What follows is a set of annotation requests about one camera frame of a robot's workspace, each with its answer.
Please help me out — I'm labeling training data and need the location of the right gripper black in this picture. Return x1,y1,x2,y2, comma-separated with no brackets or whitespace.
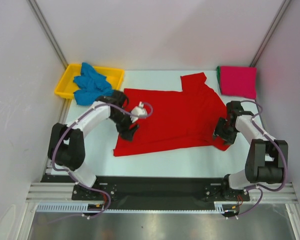
212,117,238,146

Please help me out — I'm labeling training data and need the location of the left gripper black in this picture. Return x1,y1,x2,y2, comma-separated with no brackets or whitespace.
108,110,139,142

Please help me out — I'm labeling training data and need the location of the red t shirt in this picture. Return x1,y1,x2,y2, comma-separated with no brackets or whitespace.
113,72,229,157

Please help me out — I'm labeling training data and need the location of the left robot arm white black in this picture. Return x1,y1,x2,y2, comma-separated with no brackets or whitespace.
47,90,148,200

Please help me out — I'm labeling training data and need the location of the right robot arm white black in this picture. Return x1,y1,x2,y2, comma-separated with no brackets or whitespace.
212,101,289,201

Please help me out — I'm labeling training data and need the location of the blue t shirt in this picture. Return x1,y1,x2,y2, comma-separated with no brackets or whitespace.
73,62,114,106

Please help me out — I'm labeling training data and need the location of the folded magenta t shirt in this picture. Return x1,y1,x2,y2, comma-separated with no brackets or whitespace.
216,66,257,100

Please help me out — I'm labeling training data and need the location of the yellow plastic tray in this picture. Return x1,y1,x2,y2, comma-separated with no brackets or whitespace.
54,63,125,100

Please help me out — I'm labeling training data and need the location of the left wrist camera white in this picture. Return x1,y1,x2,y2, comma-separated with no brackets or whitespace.
130,101,148,123

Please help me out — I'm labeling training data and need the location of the grey slotted cable duct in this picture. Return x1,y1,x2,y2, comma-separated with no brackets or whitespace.
36,202,237,214

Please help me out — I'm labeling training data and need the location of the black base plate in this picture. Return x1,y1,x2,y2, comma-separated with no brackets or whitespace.
41,174,251,211

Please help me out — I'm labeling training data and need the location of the aluminium frame rail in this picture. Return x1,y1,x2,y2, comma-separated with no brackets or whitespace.
24,159,297,203

